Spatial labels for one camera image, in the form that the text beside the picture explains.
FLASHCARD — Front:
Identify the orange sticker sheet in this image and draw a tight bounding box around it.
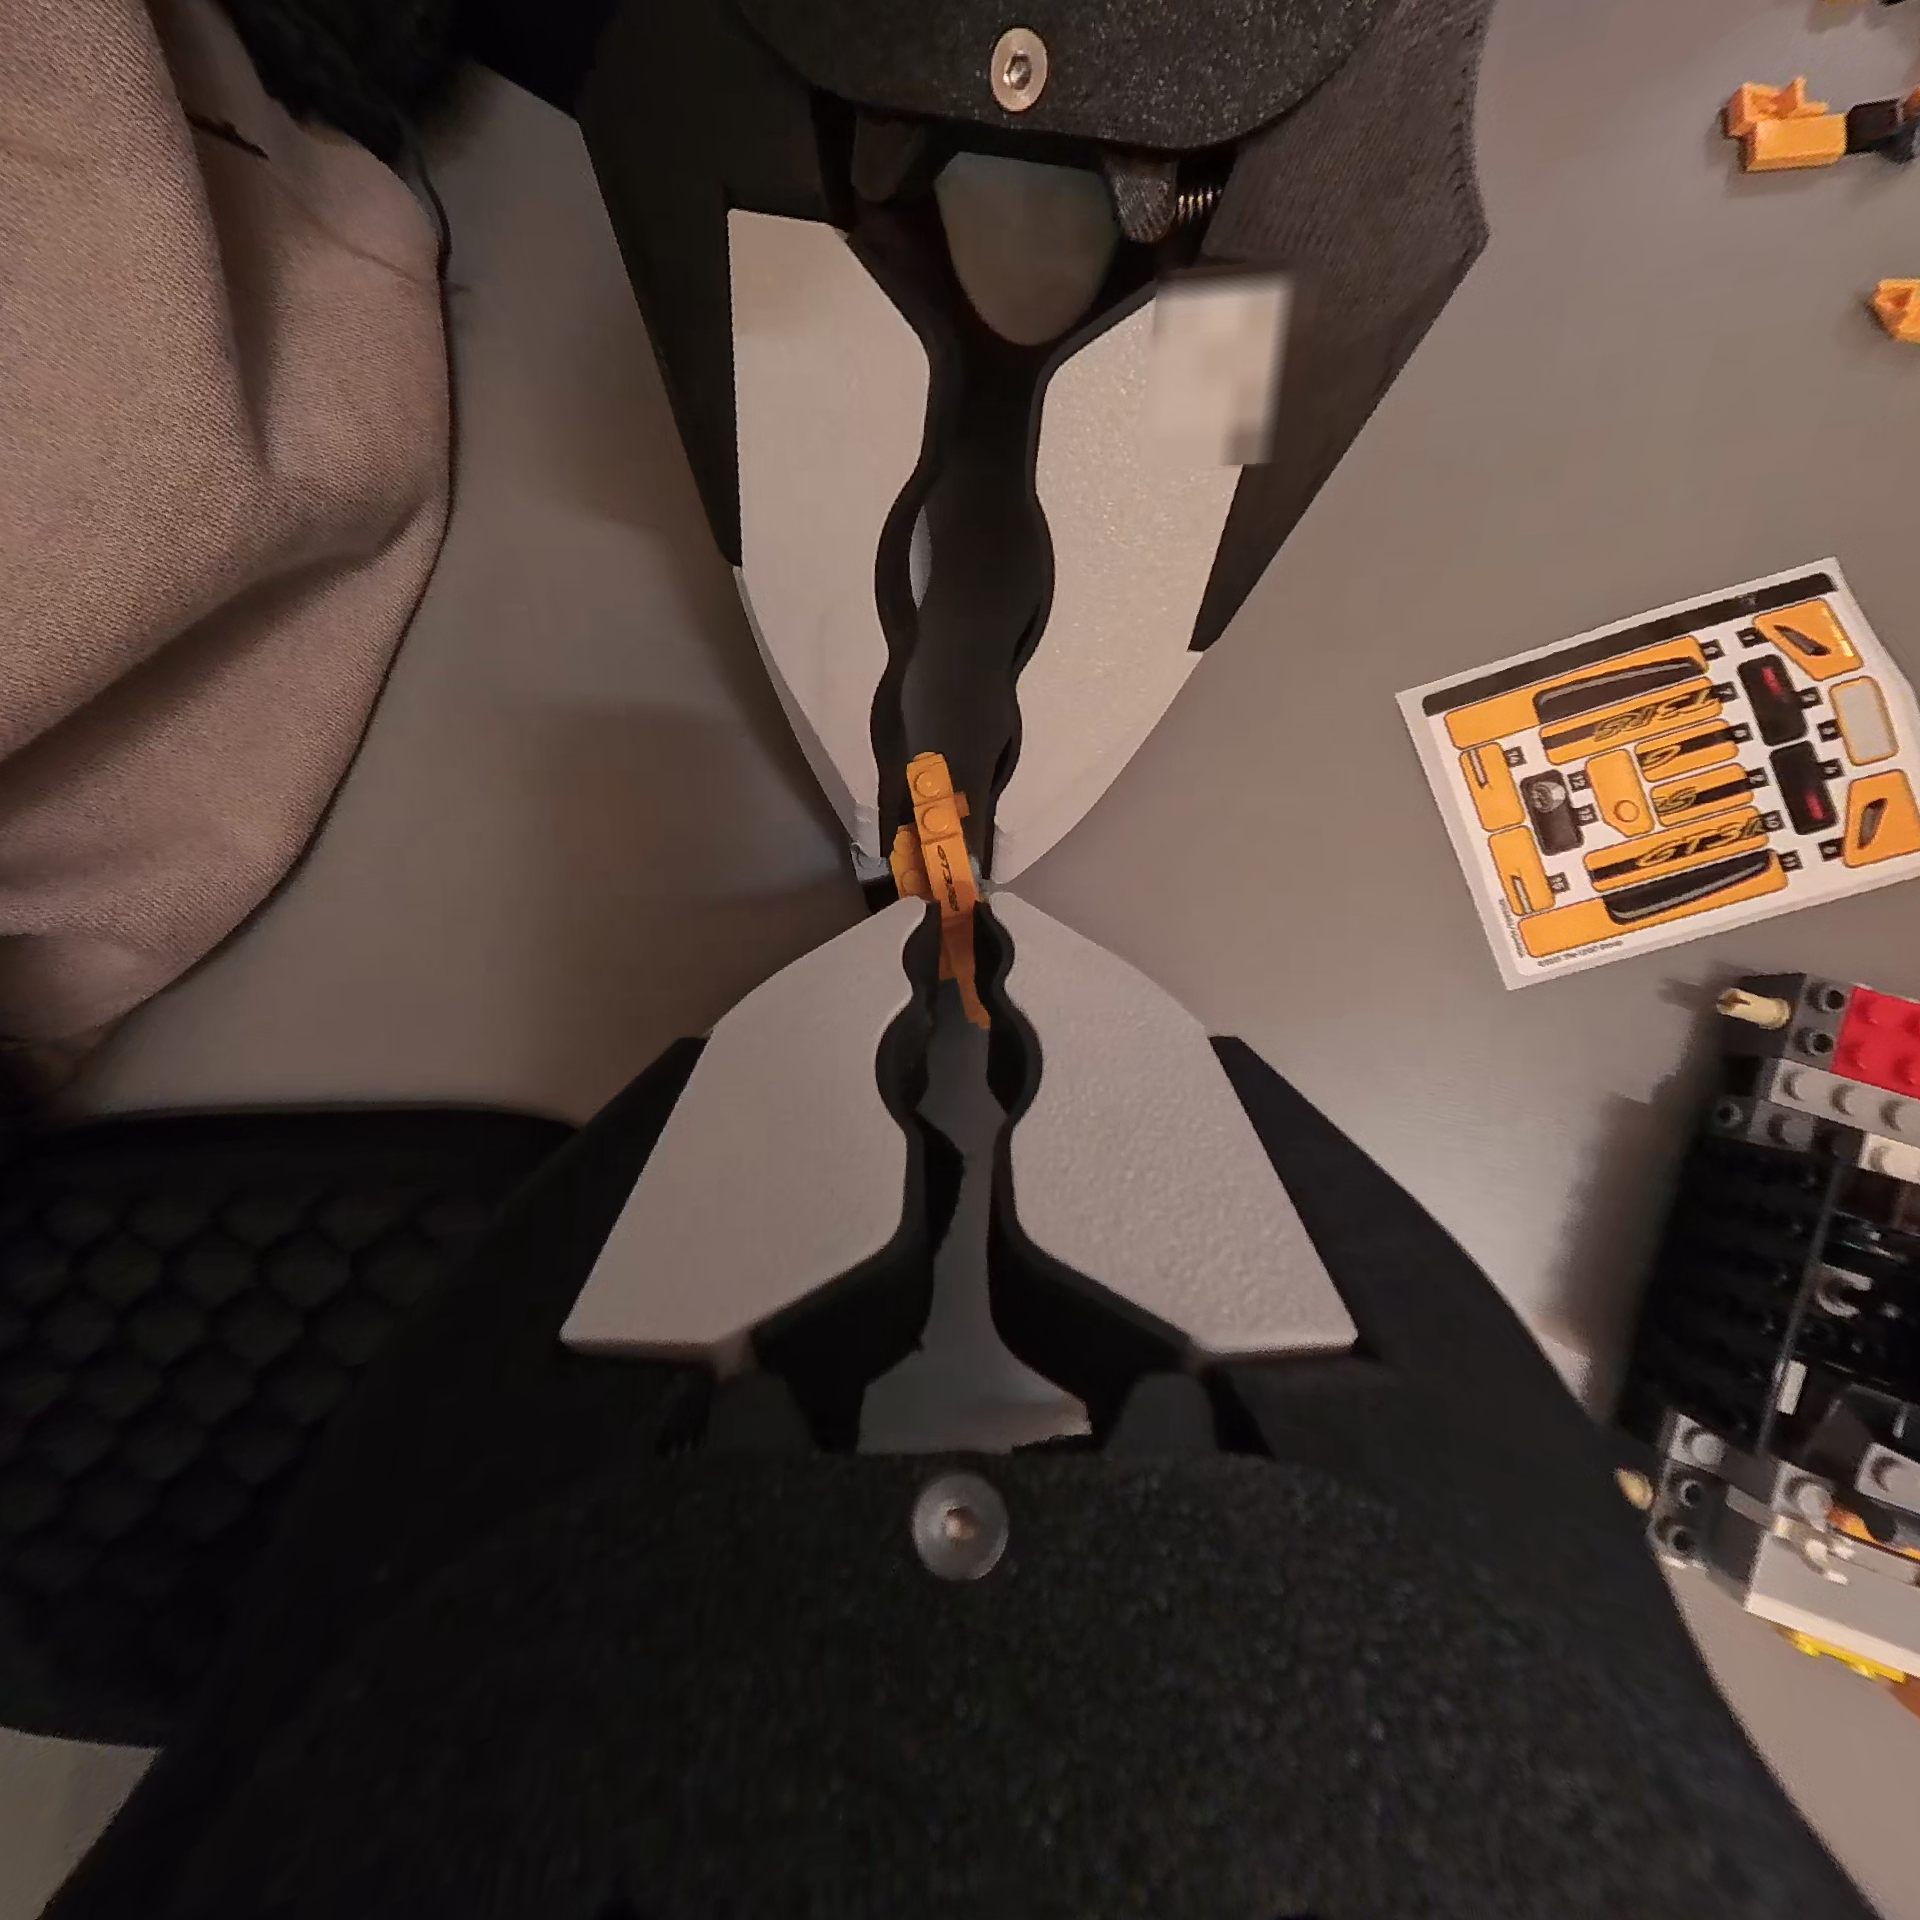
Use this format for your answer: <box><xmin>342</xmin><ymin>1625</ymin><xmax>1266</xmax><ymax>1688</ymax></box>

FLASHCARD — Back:
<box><xmin>1394</xmin><ymin>559</ymin><xmax>1920</xmax><ymax>993</ymax></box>

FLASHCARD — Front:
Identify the black padded cushion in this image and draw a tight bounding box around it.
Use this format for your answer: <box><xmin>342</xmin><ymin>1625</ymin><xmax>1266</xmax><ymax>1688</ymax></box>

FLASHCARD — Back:
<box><xmin>0</xmin><ymin>1103</ymin><xmax>602</xmax><ymax>1750</ymax></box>

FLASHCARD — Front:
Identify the orange toy brick assembly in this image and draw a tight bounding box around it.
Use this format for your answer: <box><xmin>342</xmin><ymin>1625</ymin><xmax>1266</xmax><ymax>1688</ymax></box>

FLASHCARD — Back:
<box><xmin>885</xmin><ymin>748</ymin><xmax>1002</xmax><ymax>1033</ymax></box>

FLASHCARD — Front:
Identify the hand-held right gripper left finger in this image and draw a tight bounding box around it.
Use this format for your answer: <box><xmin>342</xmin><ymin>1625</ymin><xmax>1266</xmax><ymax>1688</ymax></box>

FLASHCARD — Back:
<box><xmin>558</xmin><ymin>902</ymin><xmax>965</xmax><ymax>1419</ymax></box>

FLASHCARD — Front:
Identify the grey desk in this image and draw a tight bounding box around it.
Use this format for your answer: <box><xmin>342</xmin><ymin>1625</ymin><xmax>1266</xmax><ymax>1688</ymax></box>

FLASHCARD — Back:
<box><xmin>0</xmin><ymin>60</ymin><xmax>1920</xmax><ymax>1920</ymax></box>

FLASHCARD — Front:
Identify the person's beige clothing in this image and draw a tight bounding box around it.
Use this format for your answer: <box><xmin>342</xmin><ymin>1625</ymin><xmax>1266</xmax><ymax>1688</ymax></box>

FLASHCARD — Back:
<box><xmin>0</xmin><ymin>0</ymin><xmax>455</xmax><ymax>1082</ymax></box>

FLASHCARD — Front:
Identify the person's black fleece jacket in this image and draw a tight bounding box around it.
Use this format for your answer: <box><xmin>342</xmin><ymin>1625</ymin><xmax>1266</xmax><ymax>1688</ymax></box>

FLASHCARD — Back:
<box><xmin>223</xmin><ymin>0</ymin><xmax>618</xmax><ymax>168</ymax></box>

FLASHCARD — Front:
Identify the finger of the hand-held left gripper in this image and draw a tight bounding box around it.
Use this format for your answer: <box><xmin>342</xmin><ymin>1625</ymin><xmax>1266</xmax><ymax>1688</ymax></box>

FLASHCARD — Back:
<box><xmin>966</xmin><ymin>286</ymin><xmax>1260</xmax><ymax>890</ymax></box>
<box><xmin>726</xmin><ymin>208</ymin><xmax>970</xmax><ymax>865</ymax></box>

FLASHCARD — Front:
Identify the pile of small loose bricks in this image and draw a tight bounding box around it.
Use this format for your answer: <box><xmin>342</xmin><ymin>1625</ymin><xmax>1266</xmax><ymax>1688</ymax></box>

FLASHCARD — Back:
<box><xmin>1719</xmin><ymin>76</ymin><xmax>1920</xmax><ymax>176</ymax></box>

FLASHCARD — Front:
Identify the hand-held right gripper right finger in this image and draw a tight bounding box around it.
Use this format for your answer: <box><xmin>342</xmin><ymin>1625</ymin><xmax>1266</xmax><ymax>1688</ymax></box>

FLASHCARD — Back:
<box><xmin>978</xmin><ymin>892</ymin><xmax>1361</xmax><ymax>1427</ymax></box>

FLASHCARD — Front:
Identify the black toy car chassis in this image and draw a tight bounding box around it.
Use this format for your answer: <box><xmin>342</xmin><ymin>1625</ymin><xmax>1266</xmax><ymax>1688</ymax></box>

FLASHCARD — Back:
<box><xmin>1611</xmin><ymin>972</ymin><xmax>1920</xmax><ymax>1714</ymax></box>

